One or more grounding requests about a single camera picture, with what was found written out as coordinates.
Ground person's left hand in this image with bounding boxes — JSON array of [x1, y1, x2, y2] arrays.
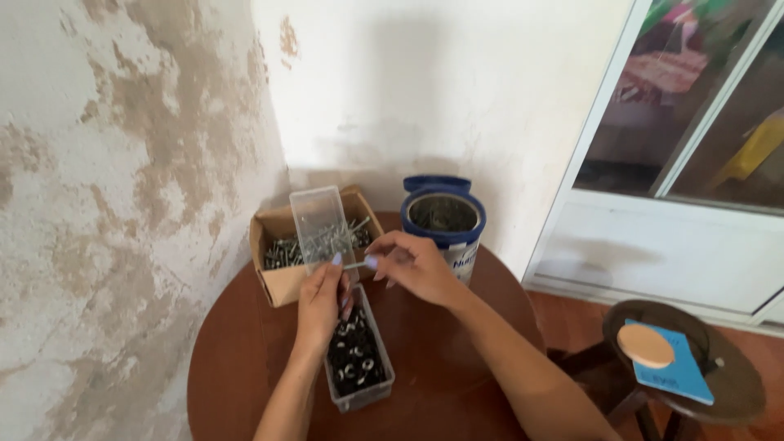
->
[[296, 251, 357, 352]]

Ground pile of black rubber washers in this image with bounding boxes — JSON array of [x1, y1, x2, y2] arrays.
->
[[327, 304, 388, 398]]

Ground blue tin can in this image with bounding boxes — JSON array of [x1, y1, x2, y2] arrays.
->
[[401, 175, 488, 287]]

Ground person's right hand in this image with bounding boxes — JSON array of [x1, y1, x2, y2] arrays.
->
[[364, 231, 474, 310]]

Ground dark wooden stool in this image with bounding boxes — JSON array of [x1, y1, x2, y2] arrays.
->
[[547, 299, 768, 441]]

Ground clear plastic container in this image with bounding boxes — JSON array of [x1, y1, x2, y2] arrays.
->
[[323, 283, 396, 414]]

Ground blue book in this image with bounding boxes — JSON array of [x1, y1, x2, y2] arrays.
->
[[624, 318, 715, 407]]

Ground clear plastic container lid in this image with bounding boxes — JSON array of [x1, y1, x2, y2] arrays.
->
[[289, 185, 360, 278]]

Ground pile of silver screws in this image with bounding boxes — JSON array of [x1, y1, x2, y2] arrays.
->
[[263, 216, 373, 271]]

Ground beige oval wooden disc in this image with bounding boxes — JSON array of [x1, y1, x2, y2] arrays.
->
[[616, 323, 676, 370]]

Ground brown cardboard box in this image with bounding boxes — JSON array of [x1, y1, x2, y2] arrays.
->
[[249, 184, 386, 309]]

